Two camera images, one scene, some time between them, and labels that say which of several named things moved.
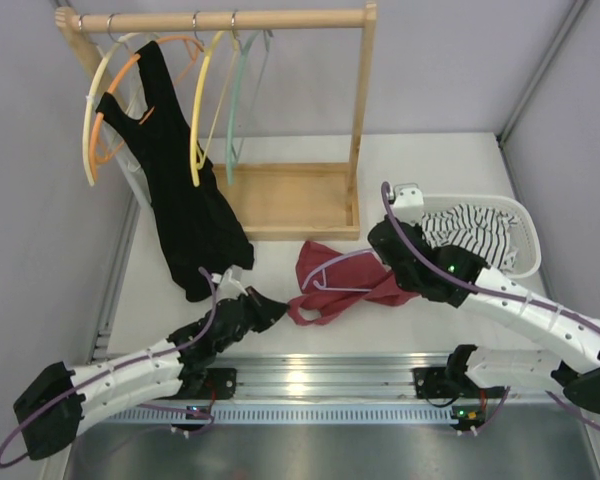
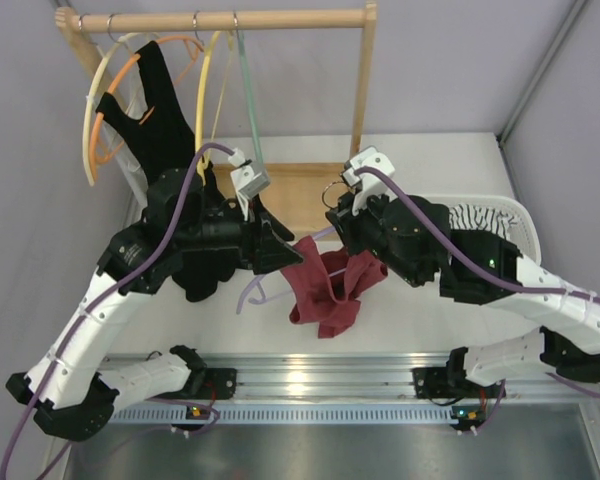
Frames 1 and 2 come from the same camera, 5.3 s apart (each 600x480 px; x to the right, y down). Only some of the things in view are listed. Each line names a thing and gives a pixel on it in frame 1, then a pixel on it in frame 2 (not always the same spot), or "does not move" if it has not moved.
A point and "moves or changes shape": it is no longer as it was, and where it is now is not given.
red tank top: x=328 y=283 moves or changes shape
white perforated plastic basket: x=527 y=257 does not move
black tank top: x=201 y=231 does not move
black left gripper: x=253 y=310 to x=257 y=240
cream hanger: x=92 y=93 does not move
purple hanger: x=322 y=268 to x=260 y=280
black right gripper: x=419 y=231 to x=348 y=225
